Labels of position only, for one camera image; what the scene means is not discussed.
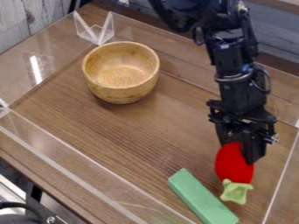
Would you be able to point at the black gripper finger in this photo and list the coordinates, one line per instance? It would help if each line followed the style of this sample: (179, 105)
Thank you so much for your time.
(225, 132)
(253, 144)

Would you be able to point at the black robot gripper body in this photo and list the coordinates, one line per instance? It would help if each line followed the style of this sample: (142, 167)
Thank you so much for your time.
(240, 106)

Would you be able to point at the red plush strawberry toy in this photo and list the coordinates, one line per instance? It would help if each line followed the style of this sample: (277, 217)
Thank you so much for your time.
(233, 173)

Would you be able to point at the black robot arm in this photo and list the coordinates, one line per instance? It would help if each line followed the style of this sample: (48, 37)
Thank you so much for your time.
(219, 24)

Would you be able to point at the green rectangular block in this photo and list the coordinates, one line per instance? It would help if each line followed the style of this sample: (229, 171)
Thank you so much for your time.
(199, 199)

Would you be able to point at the light wooden bowl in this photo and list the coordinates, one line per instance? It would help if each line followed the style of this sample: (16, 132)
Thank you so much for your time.
(120, 71)

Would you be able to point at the black table leg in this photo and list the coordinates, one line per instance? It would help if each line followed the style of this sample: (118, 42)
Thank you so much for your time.
(36, 193)

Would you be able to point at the clear acrylic corner bracket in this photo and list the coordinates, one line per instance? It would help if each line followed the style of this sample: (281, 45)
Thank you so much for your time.
(94, 34)

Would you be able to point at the clear acrylic front wall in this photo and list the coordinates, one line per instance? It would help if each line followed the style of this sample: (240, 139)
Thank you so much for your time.
(86, 187)

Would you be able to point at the black device with cable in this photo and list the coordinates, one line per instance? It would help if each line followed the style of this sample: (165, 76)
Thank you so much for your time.
(34, 213)

